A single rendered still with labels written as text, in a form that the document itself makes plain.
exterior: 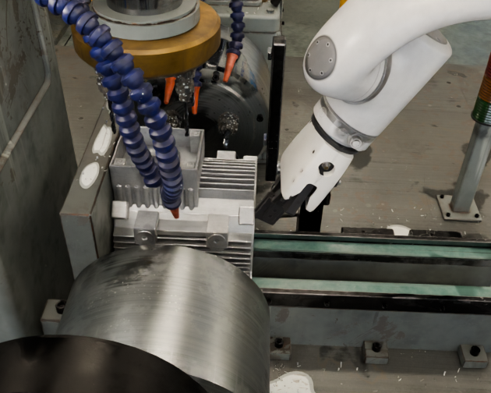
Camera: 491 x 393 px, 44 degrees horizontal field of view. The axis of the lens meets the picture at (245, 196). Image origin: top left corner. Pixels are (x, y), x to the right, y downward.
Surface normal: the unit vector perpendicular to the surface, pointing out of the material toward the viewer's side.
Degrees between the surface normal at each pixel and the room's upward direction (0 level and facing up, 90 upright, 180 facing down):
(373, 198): 0
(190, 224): 0
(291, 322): 90
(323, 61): 70
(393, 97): 102
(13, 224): 90
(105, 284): 28
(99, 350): 13
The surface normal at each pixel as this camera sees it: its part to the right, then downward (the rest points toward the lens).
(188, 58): 0.61, 0.52
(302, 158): -0.86, -0.34
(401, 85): 0.29, 0.66
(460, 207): -0.04, 0.64
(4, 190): 1.00, 0.04
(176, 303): 0.18, -0.75
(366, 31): -0.56, 0.15
